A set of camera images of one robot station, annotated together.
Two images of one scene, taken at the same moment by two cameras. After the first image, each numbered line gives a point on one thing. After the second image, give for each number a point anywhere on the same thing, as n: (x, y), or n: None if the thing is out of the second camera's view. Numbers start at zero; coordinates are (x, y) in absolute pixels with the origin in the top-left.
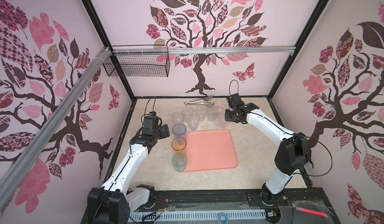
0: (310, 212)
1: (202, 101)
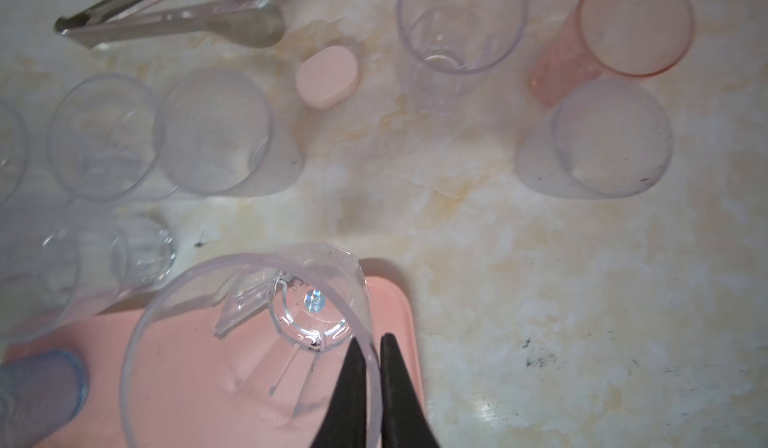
0: None
1: (126, 9)
